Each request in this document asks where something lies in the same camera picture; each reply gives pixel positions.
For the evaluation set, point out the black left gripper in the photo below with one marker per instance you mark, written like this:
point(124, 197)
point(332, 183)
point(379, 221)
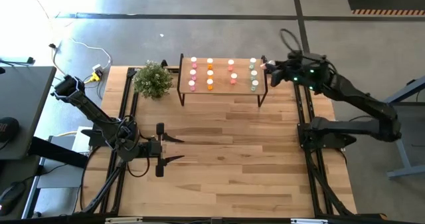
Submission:
point(160, 151)

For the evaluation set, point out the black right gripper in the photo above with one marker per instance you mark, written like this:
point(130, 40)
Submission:
point(290, 71)

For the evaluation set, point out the pink medicine bottle white cap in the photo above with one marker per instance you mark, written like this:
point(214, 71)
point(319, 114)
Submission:
point(233, 78)
point(264, 65)
point(231, 64)

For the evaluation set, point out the teal medicine bottle white cap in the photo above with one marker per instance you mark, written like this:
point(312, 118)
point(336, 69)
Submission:
point(254, 75)
point(252, 63)
point(254, 85)

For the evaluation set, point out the orange medicine bottle white cap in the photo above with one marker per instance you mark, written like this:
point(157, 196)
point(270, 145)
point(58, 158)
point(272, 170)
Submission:
point(210, 74)
point(210, 63)
point(210, 84)

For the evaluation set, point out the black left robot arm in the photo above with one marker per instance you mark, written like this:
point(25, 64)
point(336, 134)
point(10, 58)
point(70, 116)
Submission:
point(89, 107)

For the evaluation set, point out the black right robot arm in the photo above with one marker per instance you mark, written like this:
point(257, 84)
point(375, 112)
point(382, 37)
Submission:
point(352, 96)

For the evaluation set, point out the green plant in black pot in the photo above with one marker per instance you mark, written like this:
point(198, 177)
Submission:
point(152, 81)

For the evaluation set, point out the white label strip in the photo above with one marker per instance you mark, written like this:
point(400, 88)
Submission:
point(307, 221)
point(123, 220)

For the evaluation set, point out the white box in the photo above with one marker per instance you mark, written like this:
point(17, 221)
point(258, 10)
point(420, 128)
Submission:
point(83, 132)

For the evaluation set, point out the yellow power plug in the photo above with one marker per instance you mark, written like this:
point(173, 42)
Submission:
point(94, 77)

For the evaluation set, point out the white power adapter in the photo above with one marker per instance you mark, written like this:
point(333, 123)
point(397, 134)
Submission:
point(98, 67)

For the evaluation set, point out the black desk support beam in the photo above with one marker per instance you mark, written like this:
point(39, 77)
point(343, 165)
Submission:
point(58, 152)

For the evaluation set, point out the grey desk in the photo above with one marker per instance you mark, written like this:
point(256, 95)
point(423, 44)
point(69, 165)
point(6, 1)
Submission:
point(23, 101)

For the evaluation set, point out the black computer mouse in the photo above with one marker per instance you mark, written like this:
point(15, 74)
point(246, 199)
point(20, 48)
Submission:
point(10, 197)

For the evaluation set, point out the wooden shelf black metal frame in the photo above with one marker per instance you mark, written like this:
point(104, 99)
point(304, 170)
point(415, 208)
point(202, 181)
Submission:
point(220, 84)

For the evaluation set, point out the black aluminium rig frame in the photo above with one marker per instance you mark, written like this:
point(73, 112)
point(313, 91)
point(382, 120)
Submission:
point(182, 222)

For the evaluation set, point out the grey-blue table leg frame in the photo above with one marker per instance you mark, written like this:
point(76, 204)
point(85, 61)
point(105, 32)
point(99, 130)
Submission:
point(403, 151)

